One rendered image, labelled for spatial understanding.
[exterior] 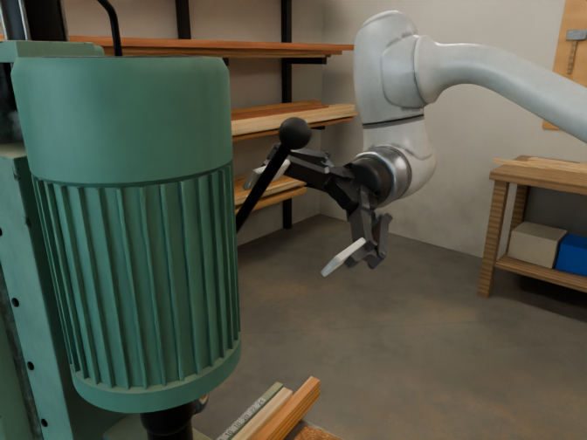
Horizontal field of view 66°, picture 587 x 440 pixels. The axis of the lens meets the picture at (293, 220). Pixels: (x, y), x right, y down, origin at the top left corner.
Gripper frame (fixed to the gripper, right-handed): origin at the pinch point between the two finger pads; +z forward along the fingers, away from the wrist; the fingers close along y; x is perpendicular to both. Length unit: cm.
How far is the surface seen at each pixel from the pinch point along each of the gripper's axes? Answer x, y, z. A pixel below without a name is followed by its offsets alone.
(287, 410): -35.7, -17.3, -9.8
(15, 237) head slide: -11.2, 15.9, 21.1
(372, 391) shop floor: -129, -49, -126
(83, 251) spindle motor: -1.3, 6.2, 22.0
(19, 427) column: -36.4, 5.2, 22.6
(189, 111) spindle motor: 11.3, 7.7, 15.3
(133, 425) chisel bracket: -29.4, -4.1, 14.6
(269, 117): -115, 116, -213
